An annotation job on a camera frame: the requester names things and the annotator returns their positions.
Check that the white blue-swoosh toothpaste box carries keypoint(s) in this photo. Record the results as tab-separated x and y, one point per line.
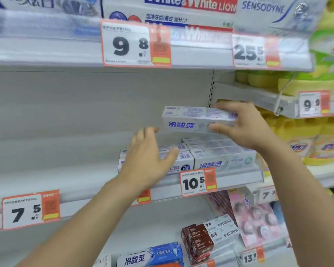
275	13

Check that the white toothpaste carton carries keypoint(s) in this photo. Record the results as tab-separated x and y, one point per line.
189	119

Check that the stack of white toothpaste boxes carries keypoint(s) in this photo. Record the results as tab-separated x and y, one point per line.
211	155

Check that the white red-blue toothpaste box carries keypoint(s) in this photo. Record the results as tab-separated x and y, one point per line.
169	11

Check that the person's right thumb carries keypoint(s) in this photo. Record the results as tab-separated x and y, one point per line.
221	130

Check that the person's right forearm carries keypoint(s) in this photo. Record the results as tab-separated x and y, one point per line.
303	208

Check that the perforated metal shelf upright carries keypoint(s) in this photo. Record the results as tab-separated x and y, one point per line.
211	88

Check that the white grey toothpaste box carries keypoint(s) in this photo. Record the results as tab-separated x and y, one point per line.
44	5

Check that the person's left thumb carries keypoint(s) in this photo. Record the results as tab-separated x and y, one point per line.
169	158

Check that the blue white toothpaste box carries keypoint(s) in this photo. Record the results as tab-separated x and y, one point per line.
153	257

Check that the person's left hand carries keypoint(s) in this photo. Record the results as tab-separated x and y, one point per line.
143	164

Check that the small white box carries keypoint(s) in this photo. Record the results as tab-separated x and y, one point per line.
103	261

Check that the brown white toothpaste box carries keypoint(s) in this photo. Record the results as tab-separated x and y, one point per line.
200	229
206	246

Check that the small pink printed pack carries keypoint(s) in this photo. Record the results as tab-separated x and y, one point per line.
218	205

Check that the row of yellow detergent pouches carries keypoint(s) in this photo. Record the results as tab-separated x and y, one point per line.
314	139

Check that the person's left forearm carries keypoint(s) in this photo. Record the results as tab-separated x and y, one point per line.
83	228

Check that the grey metal shelf board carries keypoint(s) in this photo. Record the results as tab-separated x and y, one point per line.
325	173
58	50
253	95
80	189

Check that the large white orange price tag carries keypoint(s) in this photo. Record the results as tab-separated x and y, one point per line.
125	45

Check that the person's right hand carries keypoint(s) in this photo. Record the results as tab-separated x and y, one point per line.
247	127

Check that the large pink printed pack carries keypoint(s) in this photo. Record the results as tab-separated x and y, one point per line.
256	219

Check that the green yellow wrapped pack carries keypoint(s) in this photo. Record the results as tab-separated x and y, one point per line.
329	47

